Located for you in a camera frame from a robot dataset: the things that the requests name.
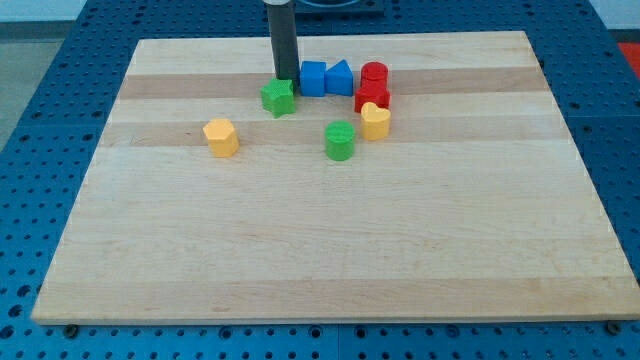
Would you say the wooden board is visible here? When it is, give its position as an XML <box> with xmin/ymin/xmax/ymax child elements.
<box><xmin>32</xmin><ymin>31</ymin><xmax>639</xmax><ymax>325</ymax></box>

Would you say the green star block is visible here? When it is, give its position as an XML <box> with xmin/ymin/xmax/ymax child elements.
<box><xmin>260</xmin><ymin>78</ymin><xmax>296</xmax><ymax>118</ymax></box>

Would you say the green cylinder block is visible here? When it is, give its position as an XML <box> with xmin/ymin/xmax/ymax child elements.
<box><xmin>324</xmin><ymin>121</ymin><xmax>356</xmax><ymax>161</ymax></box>

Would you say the red cylinder block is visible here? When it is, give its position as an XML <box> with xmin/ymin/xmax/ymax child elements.
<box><xmin>360</xmin><ymin>61</ymin><xmax>389</xmax><ymax>88</ymax></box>

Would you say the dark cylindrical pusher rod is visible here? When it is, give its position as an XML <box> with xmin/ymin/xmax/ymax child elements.
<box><xmin>263</xmin><ymin>0</ymin><xmax>300</xmax><ymax>90</ymax></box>

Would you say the yellow heart block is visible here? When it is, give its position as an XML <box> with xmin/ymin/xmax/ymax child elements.
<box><xmin>360</xmin><ymin>102</ymin><xmax>391</xmax><ymax>141</ymax></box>

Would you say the blue cube block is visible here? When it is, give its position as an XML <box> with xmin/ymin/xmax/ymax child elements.
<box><xmin>300</xmin><ymin>61</ymin><xmax>326</xmax><ymax>97</ymax></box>

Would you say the blue triangle block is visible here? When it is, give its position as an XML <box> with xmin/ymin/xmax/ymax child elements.
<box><xmin>325</xmin><ymin>60</ymin><xmax>354</xmax><ymax>97</ymax></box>

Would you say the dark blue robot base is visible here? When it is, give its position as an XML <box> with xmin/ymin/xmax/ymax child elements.
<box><xmin>295</xmin><ymin>0</ymin><xmax>385</xmax><ymax>15</ymax></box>

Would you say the yellow hexagon block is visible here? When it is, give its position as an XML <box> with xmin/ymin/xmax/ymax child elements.
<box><xmin>203</xmin><ymin>118</ymin><xmax>240</xmax><ymax>158</ymax></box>

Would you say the red star block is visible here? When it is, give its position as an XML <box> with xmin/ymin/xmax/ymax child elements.
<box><xmin>354</xmin><ymin>84</ymin><xmax>391</xmax><ymax>113</ymax></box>

